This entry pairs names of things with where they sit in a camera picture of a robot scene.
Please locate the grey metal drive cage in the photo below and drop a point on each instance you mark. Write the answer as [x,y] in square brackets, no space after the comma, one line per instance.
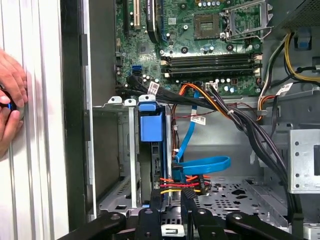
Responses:
[302,162]

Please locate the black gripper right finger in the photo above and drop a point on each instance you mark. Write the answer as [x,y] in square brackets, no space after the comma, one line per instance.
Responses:
[207,225]

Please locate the hard disk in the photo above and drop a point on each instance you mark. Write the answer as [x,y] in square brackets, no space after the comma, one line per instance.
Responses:
[150,127]

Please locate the black expansion slot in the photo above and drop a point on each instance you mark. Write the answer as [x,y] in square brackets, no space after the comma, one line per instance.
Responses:
[126,17]

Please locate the blue plastic clip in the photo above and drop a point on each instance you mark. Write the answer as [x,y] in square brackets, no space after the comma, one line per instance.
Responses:
[303,40]

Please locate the black graphics card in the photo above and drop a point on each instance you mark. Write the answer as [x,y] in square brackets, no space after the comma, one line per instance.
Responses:
[153,20]

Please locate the metal socket cover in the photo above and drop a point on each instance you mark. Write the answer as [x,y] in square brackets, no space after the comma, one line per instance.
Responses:
[263,17]

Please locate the grey power supply unit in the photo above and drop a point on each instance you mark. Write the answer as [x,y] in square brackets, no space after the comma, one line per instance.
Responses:
[300,15]

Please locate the person's hand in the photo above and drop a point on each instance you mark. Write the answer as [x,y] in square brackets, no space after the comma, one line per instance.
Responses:
[12,72]

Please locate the grey metal disk bay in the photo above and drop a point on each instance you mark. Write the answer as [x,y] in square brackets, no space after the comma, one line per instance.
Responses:
[132,150]

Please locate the green motherboard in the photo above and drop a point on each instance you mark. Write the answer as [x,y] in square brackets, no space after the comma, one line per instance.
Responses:
[180,30]

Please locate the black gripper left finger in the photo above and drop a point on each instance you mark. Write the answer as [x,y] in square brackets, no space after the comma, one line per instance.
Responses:
[148,225]

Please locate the white expansion slot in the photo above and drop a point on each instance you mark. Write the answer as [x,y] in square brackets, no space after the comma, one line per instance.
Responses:
[136,15]

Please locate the black RAM slot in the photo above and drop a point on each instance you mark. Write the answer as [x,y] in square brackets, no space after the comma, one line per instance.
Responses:
[212,59]
[212,63]
[212,68]
[212,73]

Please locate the CPU socket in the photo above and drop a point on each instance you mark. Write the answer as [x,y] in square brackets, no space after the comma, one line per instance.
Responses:
[206,26]

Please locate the black open PC case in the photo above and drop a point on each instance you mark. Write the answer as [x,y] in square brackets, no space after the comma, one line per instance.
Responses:
[72,100]

